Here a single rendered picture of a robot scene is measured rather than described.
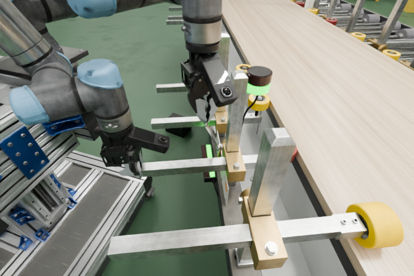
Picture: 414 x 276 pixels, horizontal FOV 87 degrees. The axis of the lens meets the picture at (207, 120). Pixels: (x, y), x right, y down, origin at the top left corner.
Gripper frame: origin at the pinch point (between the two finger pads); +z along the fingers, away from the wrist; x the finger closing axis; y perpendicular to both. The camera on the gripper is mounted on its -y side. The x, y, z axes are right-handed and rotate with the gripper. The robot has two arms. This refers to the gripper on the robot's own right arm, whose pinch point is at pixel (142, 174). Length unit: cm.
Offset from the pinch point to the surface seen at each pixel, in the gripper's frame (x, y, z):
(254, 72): -3.5, -30.9, -30.3
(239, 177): 4.9, -28.6, -1.4
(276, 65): -52, -58, -7
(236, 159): 0.8, -28.3, -4.4
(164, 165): 0.1, -7.0, -3.4
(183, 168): 1.4, -12.5, -3.1
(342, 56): -59, -95, -7
